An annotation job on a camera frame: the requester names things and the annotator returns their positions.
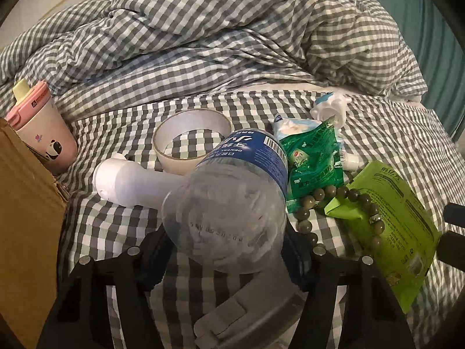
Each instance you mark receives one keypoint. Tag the pink lidded cup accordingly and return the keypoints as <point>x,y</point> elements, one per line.
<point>47,131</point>

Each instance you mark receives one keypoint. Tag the dark green sachet packet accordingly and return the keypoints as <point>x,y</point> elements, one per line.
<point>312,160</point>

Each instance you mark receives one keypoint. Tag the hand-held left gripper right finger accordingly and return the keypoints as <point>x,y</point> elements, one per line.
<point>299,272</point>

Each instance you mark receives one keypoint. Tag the grey checkered duvet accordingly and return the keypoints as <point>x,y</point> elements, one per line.
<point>218,25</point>

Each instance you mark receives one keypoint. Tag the light green snack packet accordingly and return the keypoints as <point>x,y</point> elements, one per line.
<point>396,218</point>

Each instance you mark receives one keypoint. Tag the clear tape roll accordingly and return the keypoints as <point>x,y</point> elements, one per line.
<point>192,118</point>

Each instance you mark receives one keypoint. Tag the grey checkered bed sheet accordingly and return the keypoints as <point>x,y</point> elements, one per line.
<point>392,138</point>

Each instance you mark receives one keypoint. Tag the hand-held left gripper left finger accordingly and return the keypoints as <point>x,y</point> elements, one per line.
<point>155,272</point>

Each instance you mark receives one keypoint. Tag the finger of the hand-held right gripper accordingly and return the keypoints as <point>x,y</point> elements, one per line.
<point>457,213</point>
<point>454,247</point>

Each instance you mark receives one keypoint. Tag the white seal toy blue star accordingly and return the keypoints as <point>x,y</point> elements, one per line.
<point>330,107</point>

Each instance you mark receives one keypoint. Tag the teal curtain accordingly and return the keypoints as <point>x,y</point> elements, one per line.
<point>417,25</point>

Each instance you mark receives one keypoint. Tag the white plastic bottle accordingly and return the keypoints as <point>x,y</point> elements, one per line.
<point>123,181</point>

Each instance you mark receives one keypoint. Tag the cardboard box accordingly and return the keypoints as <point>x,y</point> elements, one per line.
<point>25,225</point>

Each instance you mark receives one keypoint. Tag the blue floral tissue pack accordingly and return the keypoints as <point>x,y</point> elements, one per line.
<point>290,127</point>

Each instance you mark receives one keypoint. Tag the clear plastic bottle blue label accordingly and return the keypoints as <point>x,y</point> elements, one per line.
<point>225,218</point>

